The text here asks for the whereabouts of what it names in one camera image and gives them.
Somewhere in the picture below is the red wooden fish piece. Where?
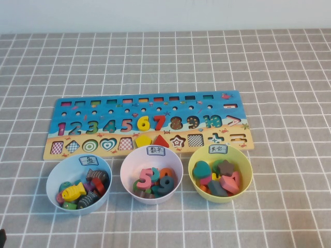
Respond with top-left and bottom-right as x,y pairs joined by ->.
90,177 -> 107,197

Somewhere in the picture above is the yellow wooden fish piece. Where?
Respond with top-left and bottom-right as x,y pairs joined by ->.
61,181 -> 87,203

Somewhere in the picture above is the dark grey wooden fish piece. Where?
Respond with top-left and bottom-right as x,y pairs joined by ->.
77,191 -> 100,209

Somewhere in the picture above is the light blue plastic bowl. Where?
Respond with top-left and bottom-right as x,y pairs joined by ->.
46,154 -> 113,216

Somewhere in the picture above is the dark brown wooden fish piece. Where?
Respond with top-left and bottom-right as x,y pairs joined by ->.
85,168 -> 110,183

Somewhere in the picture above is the brown wooden number piece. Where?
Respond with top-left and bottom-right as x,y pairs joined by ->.
134,190 -> 156,199

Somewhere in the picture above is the pale pink plastic bowl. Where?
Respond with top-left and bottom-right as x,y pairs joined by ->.
119,145 -> 185,206

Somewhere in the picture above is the colourful wooden number puzzle board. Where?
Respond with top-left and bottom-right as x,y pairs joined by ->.
42,90 -> 255,161

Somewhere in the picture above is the yellow wooden pentagon piece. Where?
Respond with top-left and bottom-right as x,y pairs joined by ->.
135,134 -> 153,149

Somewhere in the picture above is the red wooden triangle piece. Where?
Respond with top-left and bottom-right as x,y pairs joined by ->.
153,134 -> 171,149

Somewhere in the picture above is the teal wooden heart piece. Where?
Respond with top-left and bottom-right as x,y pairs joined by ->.
192,160 -> 213,180

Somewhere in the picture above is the grey wooden trapezoid piece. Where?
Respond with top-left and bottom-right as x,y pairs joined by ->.
207,180 -> 229,197

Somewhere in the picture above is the green wooden circle piece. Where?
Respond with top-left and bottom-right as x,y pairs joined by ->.
212,159 -> 224,174

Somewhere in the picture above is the salmon pink wooden shape piece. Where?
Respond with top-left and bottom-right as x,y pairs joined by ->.
219,175 -> 240,195

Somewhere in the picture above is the brown wooden star piece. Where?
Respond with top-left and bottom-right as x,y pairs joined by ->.
217,159 -> 235,177

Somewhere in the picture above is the red wooden shape piece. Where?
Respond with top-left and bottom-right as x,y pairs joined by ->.
231,170 -> 243,192

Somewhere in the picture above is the yellow plastic bowl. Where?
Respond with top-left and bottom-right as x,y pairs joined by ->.
188,145 -> 253,204

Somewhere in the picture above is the pink wooden number five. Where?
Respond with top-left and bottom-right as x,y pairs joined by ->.
136,168 -> 154,189

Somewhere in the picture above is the dark grey wooden number nine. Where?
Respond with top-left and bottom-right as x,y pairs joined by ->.
157,175 -> 175,197

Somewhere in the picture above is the orange wooden number zero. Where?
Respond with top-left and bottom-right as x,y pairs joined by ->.
160,167 -> 174,182

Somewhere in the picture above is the yellow wooden number six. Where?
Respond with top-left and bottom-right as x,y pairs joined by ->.
137,115 -> 152,132

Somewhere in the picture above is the red wooden number seven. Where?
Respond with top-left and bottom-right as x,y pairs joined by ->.
153,114 -> 167,131

